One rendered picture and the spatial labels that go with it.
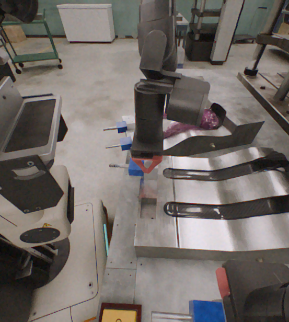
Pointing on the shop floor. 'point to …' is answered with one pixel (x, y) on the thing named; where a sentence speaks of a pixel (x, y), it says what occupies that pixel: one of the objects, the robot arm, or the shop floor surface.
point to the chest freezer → (88, 22)
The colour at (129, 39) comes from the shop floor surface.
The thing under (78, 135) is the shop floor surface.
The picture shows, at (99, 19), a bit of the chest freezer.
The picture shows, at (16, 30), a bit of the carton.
